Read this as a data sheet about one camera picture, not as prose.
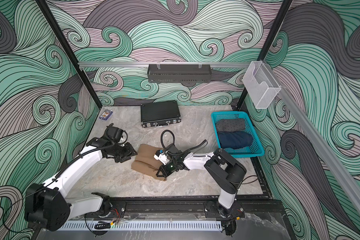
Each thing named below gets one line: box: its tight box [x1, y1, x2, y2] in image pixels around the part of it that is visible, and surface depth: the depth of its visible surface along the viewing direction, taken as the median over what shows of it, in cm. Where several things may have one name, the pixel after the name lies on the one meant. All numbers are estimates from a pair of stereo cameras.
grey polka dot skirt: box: [216, 118, 246, 133], surface depth 103 cm
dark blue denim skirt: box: [217, 131, 254, 149], surface depth 94 cm
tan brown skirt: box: [131, 143, 166, 181], surface depth 85 cm
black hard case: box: [140, 100, 182, 128], surface depth 113 cm
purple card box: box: [99, 109, 113, 121], surface depth 116 cm
